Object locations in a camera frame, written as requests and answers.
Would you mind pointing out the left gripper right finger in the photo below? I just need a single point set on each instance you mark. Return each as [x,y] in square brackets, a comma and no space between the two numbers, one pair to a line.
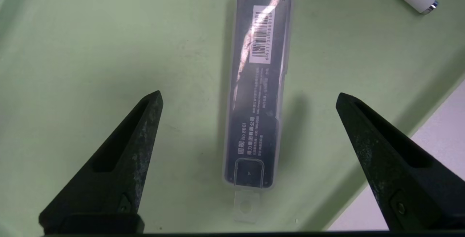
[407,189]

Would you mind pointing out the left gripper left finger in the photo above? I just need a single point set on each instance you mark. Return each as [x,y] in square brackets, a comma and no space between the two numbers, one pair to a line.
[112,182]

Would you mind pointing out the clear plastic case black insert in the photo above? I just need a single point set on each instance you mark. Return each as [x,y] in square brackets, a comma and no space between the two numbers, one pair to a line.
[254,121]

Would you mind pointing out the light green plastic tray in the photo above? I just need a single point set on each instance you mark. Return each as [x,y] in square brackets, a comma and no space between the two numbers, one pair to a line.
[109,48]

